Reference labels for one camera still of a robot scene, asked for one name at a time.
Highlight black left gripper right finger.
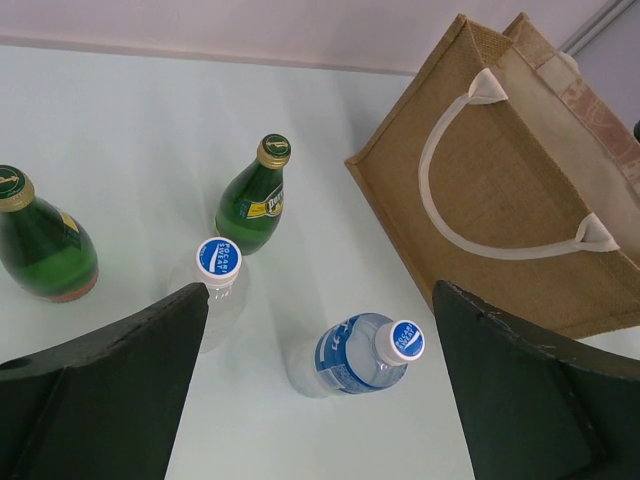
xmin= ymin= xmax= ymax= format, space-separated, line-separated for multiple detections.
xmin=432 ymin=281 xmax=639 ymax=479

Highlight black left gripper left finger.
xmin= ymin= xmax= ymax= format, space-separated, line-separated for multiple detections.
xmin=1 ymin=283 xmax=209 ymax=479

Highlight clear unlabelled plastic bottle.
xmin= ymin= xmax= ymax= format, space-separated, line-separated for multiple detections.
xmin=167 ymin=237 xmax=250 ymax=353

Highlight green bottle red base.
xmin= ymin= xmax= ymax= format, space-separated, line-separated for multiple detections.
xmin=1 ymin=165 xmax=99 ymax=303

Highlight blue label bottle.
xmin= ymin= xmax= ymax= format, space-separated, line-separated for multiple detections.
xmin=286 ymin=313 xmax=425 ymax=398

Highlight green glass bottle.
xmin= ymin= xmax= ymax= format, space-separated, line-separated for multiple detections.
xmin=214 ymin=133 xmax=291 ymax=256

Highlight brown canvas tote bag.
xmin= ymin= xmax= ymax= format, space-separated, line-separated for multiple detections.
xmin=346 ymin=15 xmax=639 ymax=338

